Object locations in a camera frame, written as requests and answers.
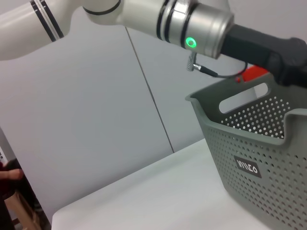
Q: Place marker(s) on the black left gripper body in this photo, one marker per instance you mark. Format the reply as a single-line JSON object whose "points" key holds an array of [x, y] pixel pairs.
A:
{"points": [[263, 52]]}

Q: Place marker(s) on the bystander bare hand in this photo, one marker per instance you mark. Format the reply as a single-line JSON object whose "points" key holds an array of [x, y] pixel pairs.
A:
{"points": [[12, 173]]}

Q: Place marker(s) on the bystander in dark clothes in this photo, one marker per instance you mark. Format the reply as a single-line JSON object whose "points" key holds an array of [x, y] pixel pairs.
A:
{"points": [[7, 189]]}

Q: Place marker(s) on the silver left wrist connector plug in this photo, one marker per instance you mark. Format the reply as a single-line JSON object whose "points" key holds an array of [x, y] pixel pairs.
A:
{"points": [[192, 62]]}

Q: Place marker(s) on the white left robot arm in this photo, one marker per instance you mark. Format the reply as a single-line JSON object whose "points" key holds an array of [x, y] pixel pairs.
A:
{"points": [[24, 28]]}

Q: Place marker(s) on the grey perforated storage bin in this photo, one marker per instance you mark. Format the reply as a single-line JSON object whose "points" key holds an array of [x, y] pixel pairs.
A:
{"points": [[251, 155]]}

